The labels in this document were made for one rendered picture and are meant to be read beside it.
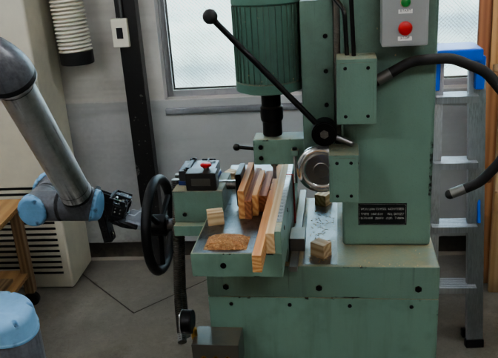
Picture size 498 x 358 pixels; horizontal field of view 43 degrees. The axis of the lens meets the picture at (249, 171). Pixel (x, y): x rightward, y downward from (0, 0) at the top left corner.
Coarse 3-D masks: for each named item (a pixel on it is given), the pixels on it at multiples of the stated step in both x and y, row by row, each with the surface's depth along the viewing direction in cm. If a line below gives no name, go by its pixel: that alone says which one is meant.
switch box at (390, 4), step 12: (384, 0) 136; (396, 0) 135; (420, 0) 134; (384, 12) 136; (396, 12) 136; (420, 12) 135; (384, 24) 137; (396, 24) 137; (420, 24) 136; (384, 36) 138; (396, 36) 138; (420, 36) 137
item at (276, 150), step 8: (256, 136) 167; (264, 136) 167; (272, 136) 166; (280, 136) 166; (288, 136) 165; (296, 136) 165; (256, 144) 165; (264, 144) 165; (272, 144) 164; (280, 144) 164; (288, 144) 164; (296, 144) 164; (256, 152) 166; (264, 152) 166; (272, 152) 165; (280, 152) 165; (288, 152) 165; (256, 160) 167; (264, 160) 166; (272, 160) 166; (280, 160) 166; (288, 160) 165
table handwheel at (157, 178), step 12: (156, 180) 175; (168, 180) 186; (168, 192) 189; (144, 204) 168; (168, 204) 191; (144, 216) 167; (156, 216) 179; (168, 216) 181; (144, 228) 167; (156, 228) 178; (168, 228) 179; (144, 240) 167; (168, 240) 191; (144, 252) 168; (168, 252) 188; (156, 264) 173; (168, 264) 185
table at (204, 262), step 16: (176, 224) 166; (192, 224) 165; (240, 224) 156; (256, 224) 156; (288, 224) 159; (288, 240) 158; (192, 256) 143; (208, 256) 143; (224, 256) 142; (240, 256) 142; (272, 256) 141; (208, 272) 144; (224, 272) 144; (240, 272) 143; (256, 272) 143; (272, 272) 142
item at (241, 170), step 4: (240, 164) 170; (244, 164) 170; (240, 168) 167; (244, 168) 169; (236, 172) 164; (240, 172) 164; (244, 172) 169; (236, 176) 163; (240, 176) 163; (220, 180) 169; (224, 180) 168; (228, 180) 168; (232, 180) 168; (236, 180) 163; (240, 180) 163; (228, 184) 167; (232, 184) 167; (236, 184) 163; (228, 188) 168; (232, 188) 168; (236, 188) 164; (236, 192) 164; (236, 196) 165
